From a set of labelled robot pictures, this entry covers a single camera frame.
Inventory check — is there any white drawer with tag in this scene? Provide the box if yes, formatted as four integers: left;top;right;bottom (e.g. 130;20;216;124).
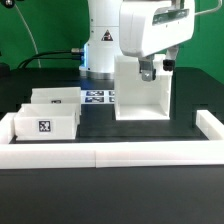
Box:
14;104;80;140
31;87;81;116

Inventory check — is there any white rear drawer with tag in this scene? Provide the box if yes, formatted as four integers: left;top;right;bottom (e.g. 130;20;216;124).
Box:
31;87;81;116

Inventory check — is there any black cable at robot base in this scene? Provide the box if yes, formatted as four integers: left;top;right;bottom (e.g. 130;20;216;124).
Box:
17;48;85;70

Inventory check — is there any paper sheet with fiducial tags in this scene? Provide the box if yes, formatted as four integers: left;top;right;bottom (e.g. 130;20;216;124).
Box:
81;90;115;104

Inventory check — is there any white U-shaped fence frame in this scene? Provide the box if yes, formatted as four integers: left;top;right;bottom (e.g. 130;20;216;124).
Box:
0;110;224;169

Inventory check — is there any white front drawer with tag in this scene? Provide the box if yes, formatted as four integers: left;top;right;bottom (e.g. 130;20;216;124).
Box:
14;104;80;140

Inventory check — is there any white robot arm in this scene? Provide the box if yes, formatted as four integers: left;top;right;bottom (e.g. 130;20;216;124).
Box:
79;0;195;79

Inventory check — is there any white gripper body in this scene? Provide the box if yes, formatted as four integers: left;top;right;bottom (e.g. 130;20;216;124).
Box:
119;0;195;58

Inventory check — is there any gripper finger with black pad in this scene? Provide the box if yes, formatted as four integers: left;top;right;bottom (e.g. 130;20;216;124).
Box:
163;45;179;71
139;56;156;82

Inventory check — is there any thin white cable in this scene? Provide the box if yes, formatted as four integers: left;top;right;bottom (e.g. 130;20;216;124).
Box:
13;3;42;69

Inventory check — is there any white drawer cabinet box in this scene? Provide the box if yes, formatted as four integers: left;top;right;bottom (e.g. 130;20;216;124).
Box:
114;54;173;120

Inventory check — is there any black camera mount top left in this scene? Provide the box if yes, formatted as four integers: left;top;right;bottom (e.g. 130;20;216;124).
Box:
0;0;23;9

